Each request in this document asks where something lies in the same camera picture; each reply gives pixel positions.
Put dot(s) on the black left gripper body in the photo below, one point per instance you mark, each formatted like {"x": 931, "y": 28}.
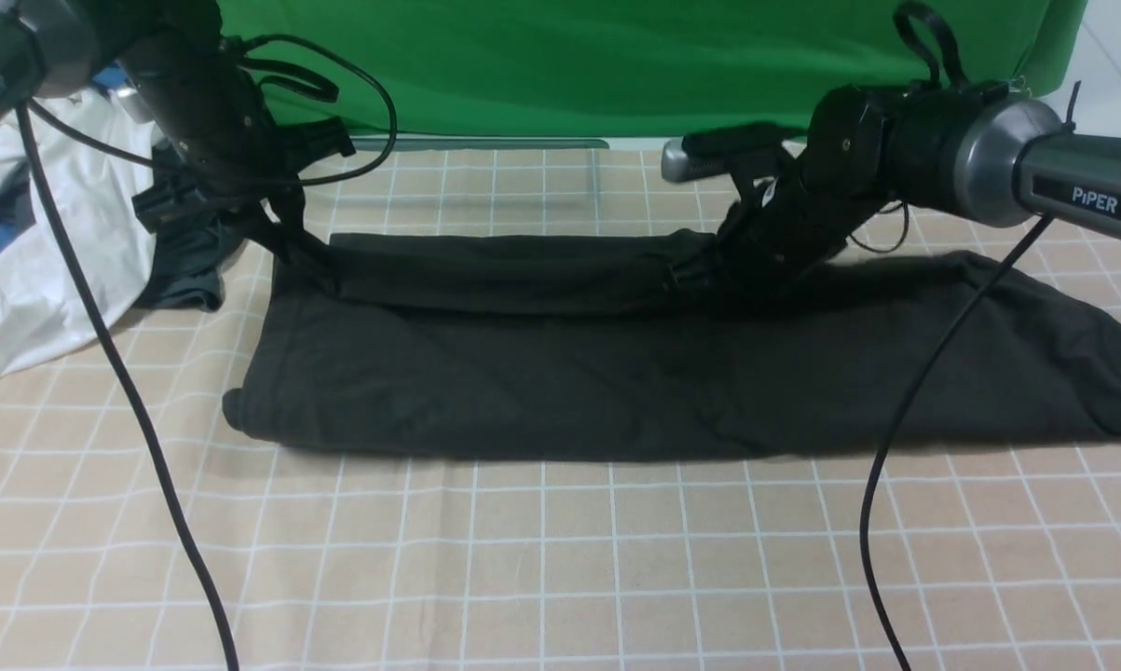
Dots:
{"x": 208, "y": 102}

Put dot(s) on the beige checkered tablecloth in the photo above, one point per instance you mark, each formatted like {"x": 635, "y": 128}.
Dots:
{"x": 992, "y": 561}

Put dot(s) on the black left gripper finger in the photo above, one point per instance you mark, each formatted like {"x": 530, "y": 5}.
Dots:
{"x": 279, "y": 227}

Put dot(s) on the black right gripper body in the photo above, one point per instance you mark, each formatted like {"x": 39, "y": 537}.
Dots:
{"x": 777, "y": 233}

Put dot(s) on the dark crumpled garment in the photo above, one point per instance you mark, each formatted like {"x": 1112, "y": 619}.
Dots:
{"x": 191, "y": 244}

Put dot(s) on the blue binder clip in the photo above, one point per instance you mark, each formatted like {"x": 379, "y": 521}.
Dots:
{"x": 1019, "y": 86}

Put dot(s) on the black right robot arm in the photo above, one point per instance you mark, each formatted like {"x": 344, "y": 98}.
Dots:
{"x": 978, "y": 152}

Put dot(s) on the green backdrop cloth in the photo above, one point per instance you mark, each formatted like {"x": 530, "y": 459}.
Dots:
{"x": 593, "y": 69}

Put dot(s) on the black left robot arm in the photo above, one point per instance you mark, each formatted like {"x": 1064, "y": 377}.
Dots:
{"x": 50, "y": 49}

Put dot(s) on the dark gray long-sleeve top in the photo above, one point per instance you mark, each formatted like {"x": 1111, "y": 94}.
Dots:
{"x": 526, "y": 348}

